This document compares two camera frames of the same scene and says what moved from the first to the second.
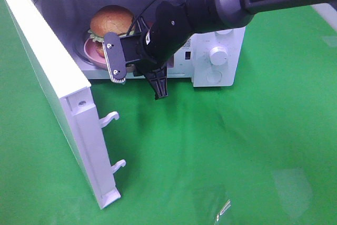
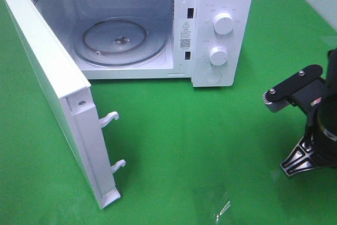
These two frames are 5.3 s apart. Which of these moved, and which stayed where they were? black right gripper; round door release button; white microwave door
Moved: black right gripper
Stayed: white microwave door; round door release button
